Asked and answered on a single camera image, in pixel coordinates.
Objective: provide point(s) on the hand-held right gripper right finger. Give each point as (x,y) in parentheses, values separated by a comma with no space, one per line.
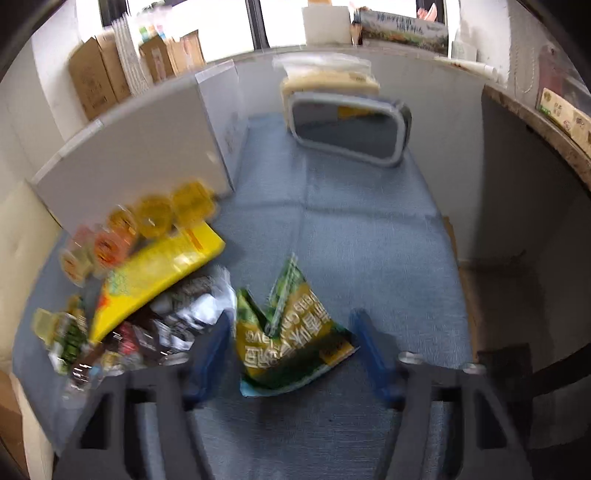
(371,357)

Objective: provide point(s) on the open brown cardboard box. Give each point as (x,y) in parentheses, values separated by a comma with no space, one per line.
(171,55)

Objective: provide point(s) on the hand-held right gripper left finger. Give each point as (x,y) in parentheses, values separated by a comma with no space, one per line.
(213,355)

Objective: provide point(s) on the blue cloth mat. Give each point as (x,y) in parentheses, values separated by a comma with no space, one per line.
(351,221)

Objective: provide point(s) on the dark cabinet with wooden top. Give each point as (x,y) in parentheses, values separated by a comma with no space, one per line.
(521,184)

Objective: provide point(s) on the yellow jelly cup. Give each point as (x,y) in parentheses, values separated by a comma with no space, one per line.
(194,204)
(44,323)
(154,216)

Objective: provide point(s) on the patterned tissue pack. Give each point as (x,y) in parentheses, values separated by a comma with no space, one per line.
(556,108)
(582,131)

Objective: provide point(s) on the white foam box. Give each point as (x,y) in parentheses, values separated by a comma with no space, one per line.
(325,25)

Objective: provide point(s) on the white cardboard storage box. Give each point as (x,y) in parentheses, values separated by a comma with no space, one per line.
(138,152)

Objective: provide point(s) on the clear plastic bag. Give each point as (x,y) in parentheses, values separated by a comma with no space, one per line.
(318,62)

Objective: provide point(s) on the orange jelly cup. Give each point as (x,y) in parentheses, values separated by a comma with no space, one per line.
(121,227)

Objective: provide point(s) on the dark brown snack packet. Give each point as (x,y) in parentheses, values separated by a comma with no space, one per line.
(134,346)

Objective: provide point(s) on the white bag with coloured squares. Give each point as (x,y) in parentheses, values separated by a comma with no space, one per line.
(150,31)

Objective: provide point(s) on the grey bin with white rim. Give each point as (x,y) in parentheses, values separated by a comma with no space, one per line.
(346,124)

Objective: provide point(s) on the white tube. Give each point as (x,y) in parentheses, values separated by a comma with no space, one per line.
(475,68)

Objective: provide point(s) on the large green snack packet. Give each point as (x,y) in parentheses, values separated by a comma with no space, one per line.
(286,346)

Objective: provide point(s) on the black and white snack packet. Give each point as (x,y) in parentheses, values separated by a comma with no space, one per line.
(198,304)

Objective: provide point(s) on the cream package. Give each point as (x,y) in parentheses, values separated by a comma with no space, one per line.
(323,82)

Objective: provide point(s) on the large brown cardboard box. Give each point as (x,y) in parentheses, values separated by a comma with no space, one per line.
(90,83)

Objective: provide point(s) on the yellow snack packet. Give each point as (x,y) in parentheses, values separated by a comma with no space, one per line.
(152,272)

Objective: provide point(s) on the black window frame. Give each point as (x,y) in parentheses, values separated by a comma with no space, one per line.
(255,23)

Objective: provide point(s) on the small green snack packet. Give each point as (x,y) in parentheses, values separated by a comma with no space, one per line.
(69,337)

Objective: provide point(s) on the printed landscape tissue box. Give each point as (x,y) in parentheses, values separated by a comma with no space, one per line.
(406,32)

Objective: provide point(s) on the polka dot paper bag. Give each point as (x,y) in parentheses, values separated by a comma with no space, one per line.
(131,60)

